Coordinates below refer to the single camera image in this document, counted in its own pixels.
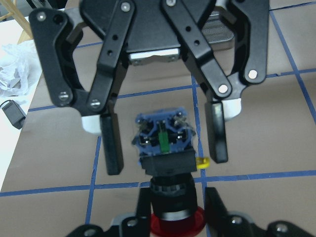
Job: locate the clear plastic bag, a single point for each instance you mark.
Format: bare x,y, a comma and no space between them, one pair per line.
20,69

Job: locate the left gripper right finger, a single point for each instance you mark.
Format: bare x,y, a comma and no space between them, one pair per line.
249,19

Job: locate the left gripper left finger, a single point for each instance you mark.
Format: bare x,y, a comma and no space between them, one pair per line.
56,34

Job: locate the red emergency stop button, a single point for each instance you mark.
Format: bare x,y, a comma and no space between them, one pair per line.
166,153

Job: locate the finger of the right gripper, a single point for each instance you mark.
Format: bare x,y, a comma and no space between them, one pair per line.
136,224
226,223

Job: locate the wire mesh shelf rack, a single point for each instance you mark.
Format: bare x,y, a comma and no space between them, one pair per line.
218,35

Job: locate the black power adapter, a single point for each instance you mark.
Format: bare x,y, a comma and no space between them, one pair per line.
14,113

